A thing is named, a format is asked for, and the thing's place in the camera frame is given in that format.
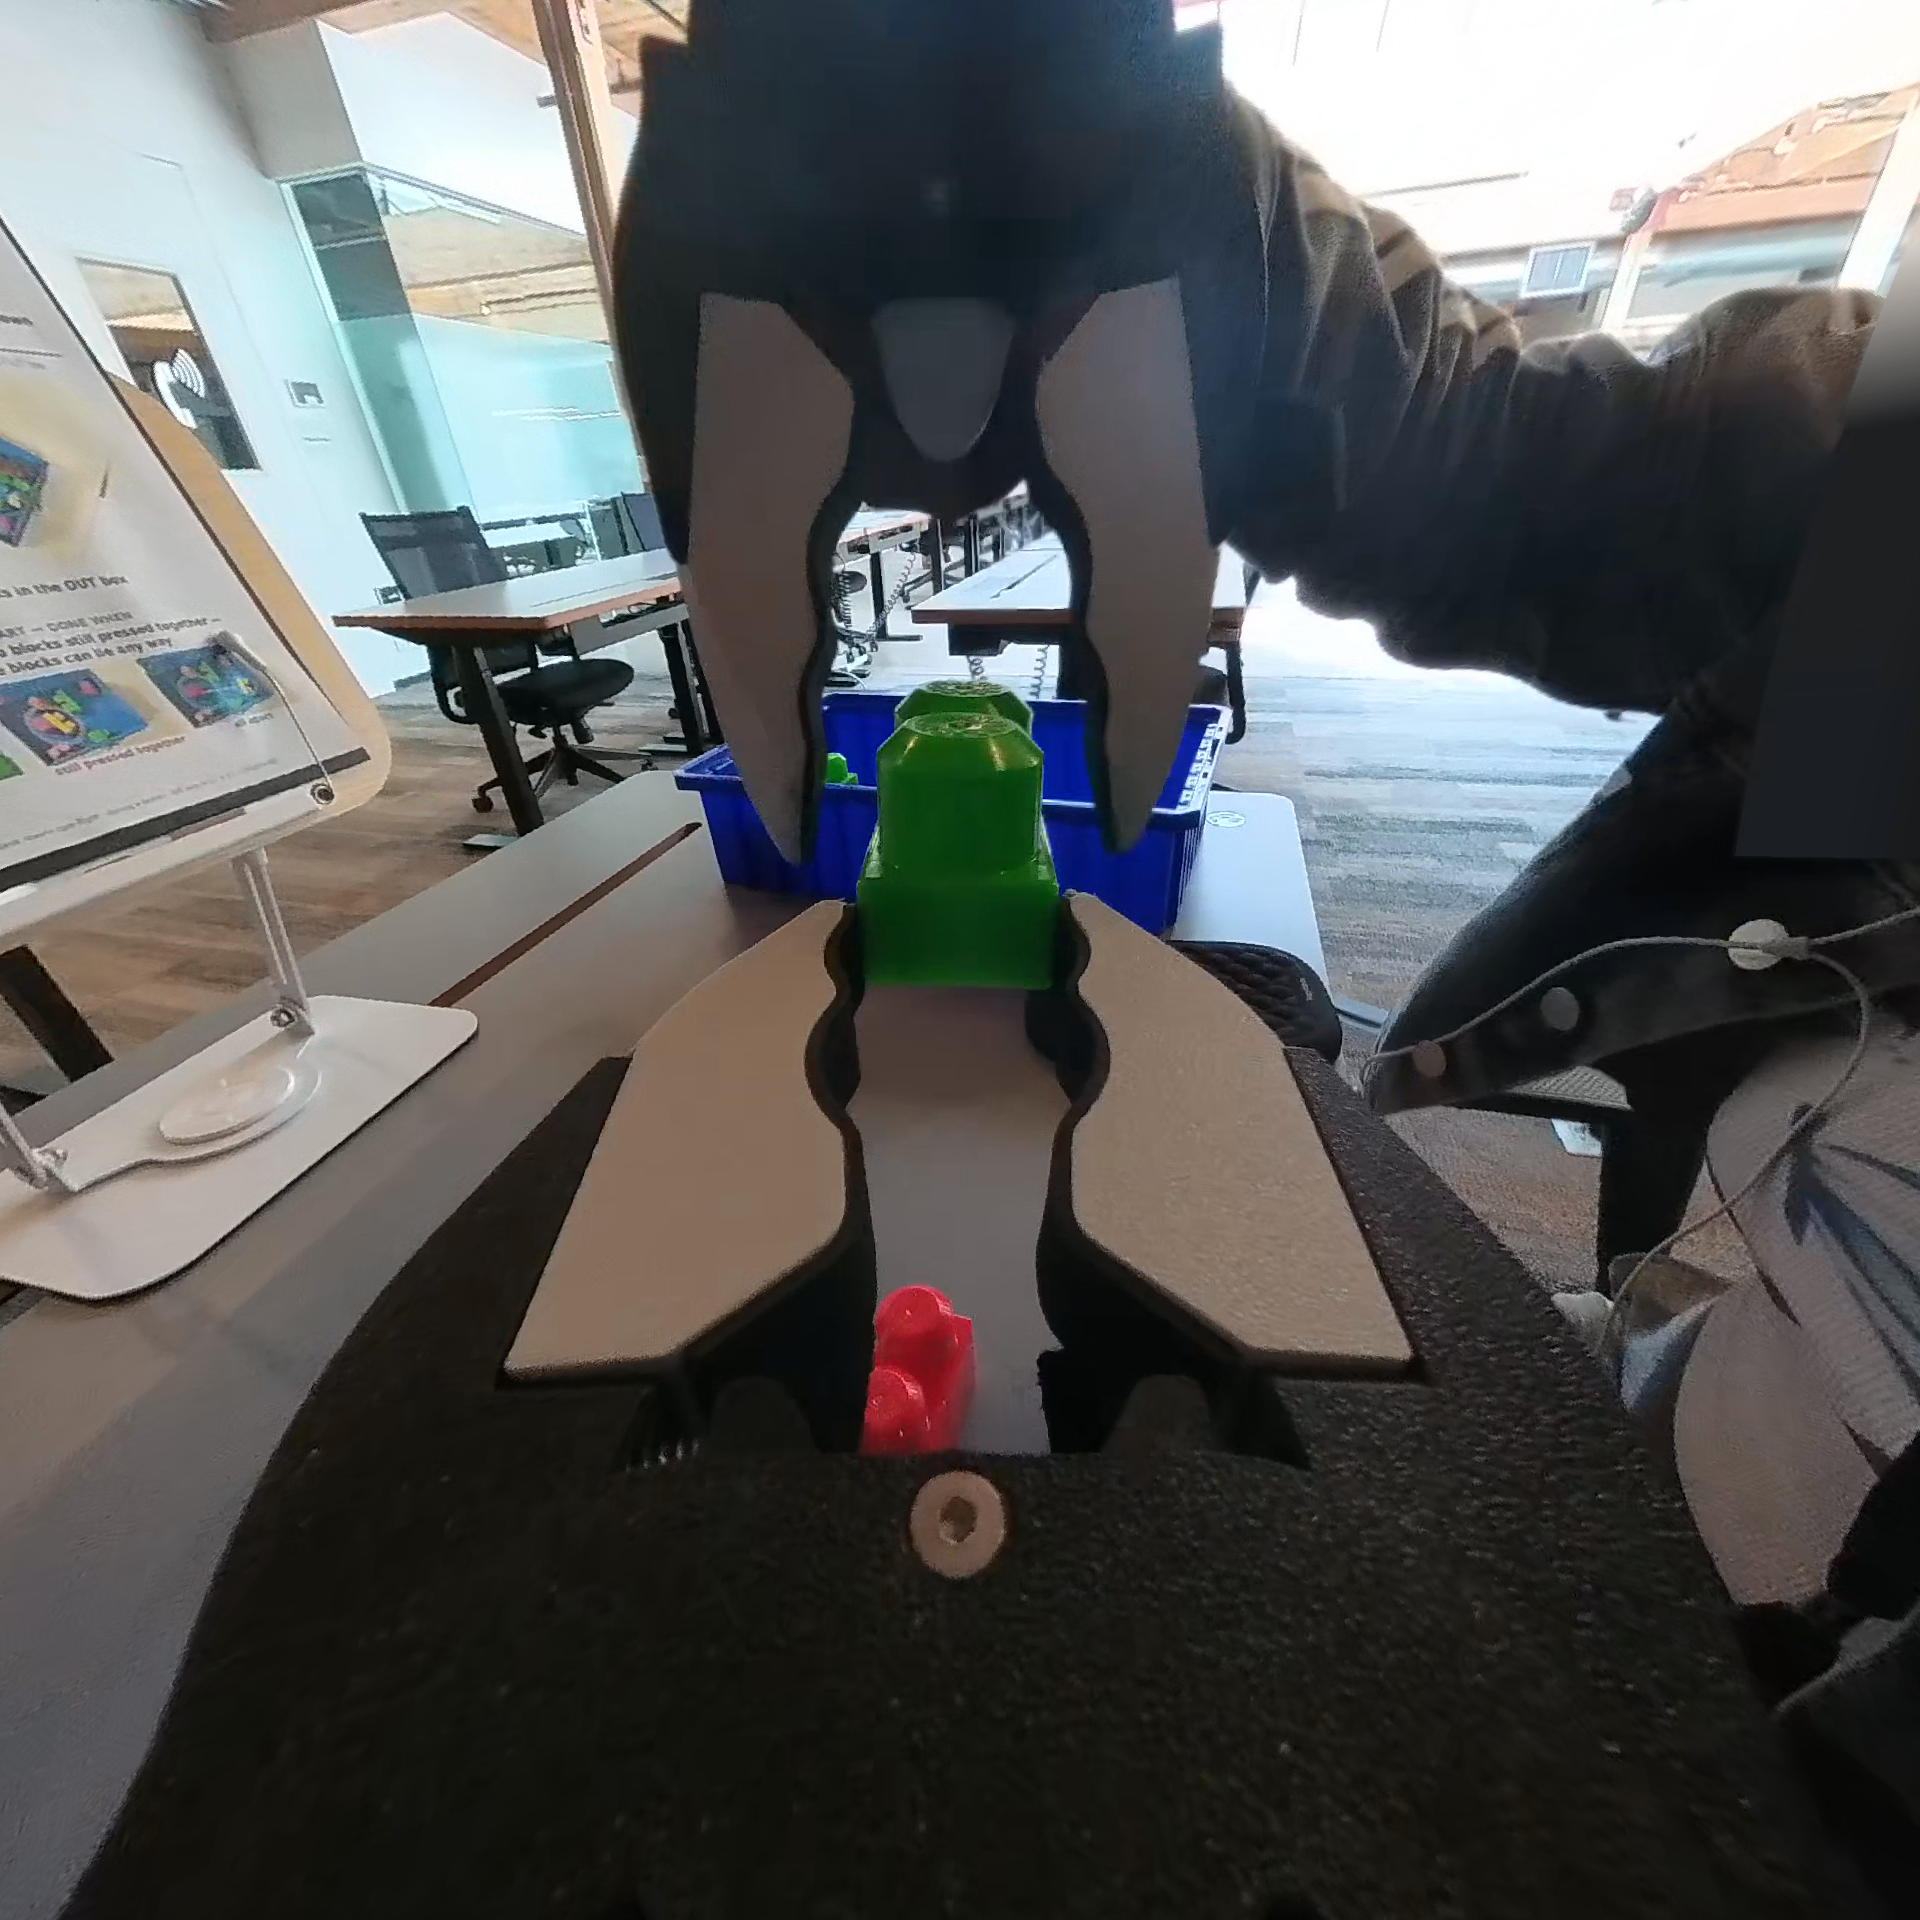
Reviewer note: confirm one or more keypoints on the green building block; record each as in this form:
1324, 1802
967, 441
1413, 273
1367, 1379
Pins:
960, 869

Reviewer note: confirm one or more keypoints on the wooden office desk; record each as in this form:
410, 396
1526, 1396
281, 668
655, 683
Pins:
510, 599
1006, 594

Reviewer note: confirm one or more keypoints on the black textured wrist rest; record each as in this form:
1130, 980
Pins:
1277, 994

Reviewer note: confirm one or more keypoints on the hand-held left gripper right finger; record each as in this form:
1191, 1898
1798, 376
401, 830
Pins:
1229, 1203

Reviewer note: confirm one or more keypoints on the black office chair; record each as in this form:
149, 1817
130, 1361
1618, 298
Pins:
1681, 902
452, 558

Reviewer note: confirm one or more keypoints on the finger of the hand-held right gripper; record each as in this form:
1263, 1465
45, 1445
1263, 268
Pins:
764, 483
1137, 483

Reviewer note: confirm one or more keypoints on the red building block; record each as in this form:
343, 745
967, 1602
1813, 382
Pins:
916, 1385

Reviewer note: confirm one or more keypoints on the printed instruction sheet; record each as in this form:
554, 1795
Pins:
120, 599

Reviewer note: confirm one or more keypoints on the instruction sheet on stand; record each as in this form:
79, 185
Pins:
332, 674

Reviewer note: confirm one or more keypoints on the blue plastic bin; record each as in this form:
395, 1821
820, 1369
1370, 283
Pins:
764, 830

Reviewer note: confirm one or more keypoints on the person's leg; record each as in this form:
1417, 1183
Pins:
1798, 1411

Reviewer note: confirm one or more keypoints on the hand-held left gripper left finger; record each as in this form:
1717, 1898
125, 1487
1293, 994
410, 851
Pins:
692, 1203

